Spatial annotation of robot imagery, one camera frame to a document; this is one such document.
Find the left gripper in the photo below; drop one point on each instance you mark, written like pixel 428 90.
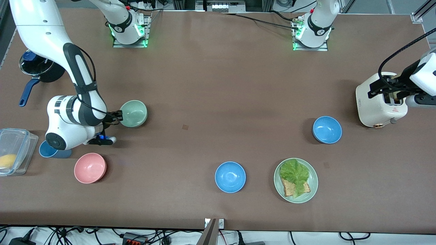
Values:
pixel 406 77

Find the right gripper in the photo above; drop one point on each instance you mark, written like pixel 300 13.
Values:
pixel 109 117

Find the green bowl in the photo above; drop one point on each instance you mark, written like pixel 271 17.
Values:
pixel 134 113

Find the blue bowl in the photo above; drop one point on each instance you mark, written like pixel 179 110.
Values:
pixel 327 129
pixel 230 177

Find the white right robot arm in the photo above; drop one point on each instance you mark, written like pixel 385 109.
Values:
pixel 44 30

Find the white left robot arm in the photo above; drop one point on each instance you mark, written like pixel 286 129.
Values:
pixel 318 23

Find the pink bowl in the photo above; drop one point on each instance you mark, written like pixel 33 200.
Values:
pixel 90 168

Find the white toaster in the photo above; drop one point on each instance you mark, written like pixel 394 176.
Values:
pixel 374 109

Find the blue cup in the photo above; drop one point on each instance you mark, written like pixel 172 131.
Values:
pixel 65 154

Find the glass lid with blue knob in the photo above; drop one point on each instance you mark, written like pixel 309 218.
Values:
pixel 37 68

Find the clear plastic container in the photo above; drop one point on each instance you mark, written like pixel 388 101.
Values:
pixel 20 146

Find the green plate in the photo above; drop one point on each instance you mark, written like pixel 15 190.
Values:
pixel 314 177

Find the yellow fruit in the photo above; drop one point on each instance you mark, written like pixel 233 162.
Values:
pixel 7 160

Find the green lettuce leaf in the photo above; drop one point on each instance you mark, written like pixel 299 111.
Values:
pixel 293 172

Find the black red power strip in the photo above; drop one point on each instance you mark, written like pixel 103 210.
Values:
pixel 134 238

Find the toast slice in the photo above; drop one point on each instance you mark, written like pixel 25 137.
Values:
pixel 289 189

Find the grey control box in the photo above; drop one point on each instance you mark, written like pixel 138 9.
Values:
pixel 223 6

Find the black power adapter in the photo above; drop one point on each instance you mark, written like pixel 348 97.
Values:
pixel 20 241

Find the black plug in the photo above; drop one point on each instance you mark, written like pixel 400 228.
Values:
pixel 253 243

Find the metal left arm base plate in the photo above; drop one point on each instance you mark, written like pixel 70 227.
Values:
pixel 323 49

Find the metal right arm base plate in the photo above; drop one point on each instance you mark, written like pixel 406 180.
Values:
pixel 117 44

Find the aluminium frame corner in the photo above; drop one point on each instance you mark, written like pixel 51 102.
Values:
pixel 417 17

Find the white metal bracket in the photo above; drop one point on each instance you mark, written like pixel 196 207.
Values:
pixel 221 223

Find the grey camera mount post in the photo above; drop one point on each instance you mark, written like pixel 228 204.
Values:
pixel 208 236

